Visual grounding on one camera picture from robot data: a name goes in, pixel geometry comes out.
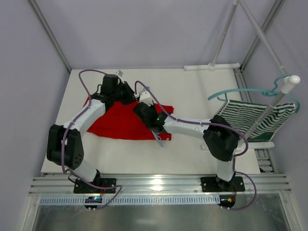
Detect red trousers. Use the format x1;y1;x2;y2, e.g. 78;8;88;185
87;102;172;141

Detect light blue hanger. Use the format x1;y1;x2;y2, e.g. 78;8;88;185
152;131;164;148

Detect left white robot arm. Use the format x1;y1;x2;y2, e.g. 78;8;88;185
46;71;136;190

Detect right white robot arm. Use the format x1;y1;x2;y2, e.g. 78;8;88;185
133;103;239;191

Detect teal hanger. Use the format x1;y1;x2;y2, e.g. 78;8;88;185
207;74;301;114

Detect green white striped garment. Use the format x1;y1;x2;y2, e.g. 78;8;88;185
217;100;295;142

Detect white clothes rack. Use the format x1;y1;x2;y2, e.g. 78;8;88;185
189;0;308;154

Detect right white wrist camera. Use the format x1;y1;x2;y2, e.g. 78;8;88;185
134;91;154;106

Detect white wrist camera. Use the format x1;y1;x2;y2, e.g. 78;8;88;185
115;70;123;77
134;91;154;106

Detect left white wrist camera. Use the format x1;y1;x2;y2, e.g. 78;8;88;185
115;70;123;77

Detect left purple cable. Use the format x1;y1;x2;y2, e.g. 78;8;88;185
62;69;123;210

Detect purple cable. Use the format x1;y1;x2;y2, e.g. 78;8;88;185
62;69;123;210
134;80;257;211

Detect slotted cable duct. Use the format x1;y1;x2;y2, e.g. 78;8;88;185
39;194;220;206

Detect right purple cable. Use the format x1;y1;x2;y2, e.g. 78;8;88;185
134;80;257;211

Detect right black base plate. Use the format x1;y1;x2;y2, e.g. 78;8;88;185
200;176;245;193

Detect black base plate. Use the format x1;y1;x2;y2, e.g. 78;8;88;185
200;176;245;193
73;178;116;194

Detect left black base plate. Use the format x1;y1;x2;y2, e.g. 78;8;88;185
73;178;116;194

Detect aluminium mounting rail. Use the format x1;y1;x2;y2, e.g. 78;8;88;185
28;173;292;196

